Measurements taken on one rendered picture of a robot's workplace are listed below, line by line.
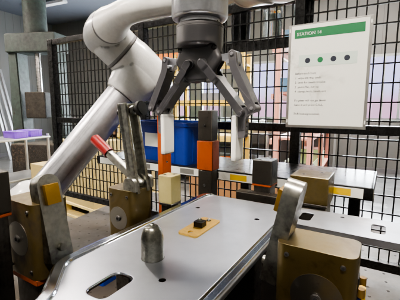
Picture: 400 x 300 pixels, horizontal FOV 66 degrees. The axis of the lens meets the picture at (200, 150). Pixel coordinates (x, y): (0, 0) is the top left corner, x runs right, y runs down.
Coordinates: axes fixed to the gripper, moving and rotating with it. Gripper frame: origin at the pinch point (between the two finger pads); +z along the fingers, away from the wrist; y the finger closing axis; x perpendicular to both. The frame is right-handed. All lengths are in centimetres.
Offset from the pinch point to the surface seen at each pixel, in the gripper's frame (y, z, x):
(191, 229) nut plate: 0.3, 13.3, 2.1
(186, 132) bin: 25.4, 0.5, -33.6
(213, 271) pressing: -9.0, 13.6, 11.4
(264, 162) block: -1.9, 6.0, -26.7
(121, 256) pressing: 3.8, 13.6, 14.8
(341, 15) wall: 62, -175, -602
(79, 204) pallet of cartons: 251, 97, -161
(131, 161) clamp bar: 14.1, 2.9, 1.8
